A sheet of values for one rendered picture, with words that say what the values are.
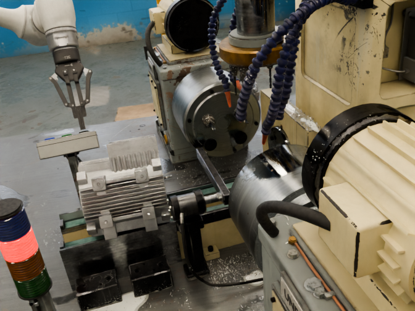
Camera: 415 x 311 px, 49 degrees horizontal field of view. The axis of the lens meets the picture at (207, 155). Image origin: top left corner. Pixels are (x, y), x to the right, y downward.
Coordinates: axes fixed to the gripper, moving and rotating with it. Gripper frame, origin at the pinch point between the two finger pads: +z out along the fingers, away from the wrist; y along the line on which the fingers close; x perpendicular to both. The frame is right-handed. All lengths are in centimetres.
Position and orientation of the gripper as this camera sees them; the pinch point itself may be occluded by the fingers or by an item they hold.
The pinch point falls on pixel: (80, 118)
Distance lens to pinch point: 142.3
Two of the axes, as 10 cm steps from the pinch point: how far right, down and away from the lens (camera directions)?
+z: 2.1, 9.8, 0.5
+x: -2.0, -0.1, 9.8
